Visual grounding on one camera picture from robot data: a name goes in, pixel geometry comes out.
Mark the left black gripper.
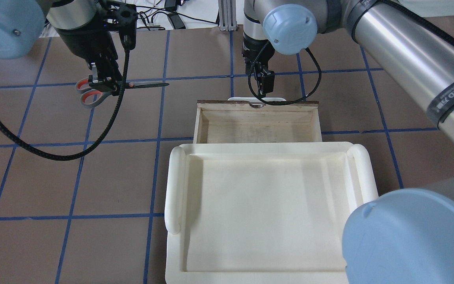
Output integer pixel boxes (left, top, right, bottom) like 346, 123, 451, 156
60, 28, 123, 96

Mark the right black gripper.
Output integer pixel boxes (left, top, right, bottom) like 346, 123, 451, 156
242, 37, 275, 97

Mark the white drawer handle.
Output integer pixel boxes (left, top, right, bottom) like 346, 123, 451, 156
228, 97, 286, 103

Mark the brown wooden drawer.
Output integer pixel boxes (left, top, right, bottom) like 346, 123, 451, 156
194, 98, 323, 144

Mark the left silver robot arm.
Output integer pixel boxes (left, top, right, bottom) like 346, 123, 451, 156
0, 0, 123, 95

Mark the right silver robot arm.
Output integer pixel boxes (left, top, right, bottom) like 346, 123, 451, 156
242, 0, 454, 202

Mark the black power adapter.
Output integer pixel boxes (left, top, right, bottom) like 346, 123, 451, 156
166, 13, 186, 30

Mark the white plastic tray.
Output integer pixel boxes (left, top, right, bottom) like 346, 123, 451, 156
164, 142, 378, 284

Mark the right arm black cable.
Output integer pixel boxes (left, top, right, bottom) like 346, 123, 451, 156
249, 39, 322, 106

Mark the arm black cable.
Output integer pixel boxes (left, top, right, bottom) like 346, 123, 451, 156
0, 12, 133, 161
249, 39, 322, 106

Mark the aluminium frame post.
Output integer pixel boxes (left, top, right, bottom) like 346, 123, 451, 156
218, 0, 238, 31

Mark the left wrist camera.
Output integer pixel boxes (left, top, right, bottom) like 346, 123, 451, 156
99, 0, 139, 50

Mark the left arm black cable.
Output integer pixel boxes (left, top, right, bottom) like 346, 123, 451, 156
0, 12, 133, 161

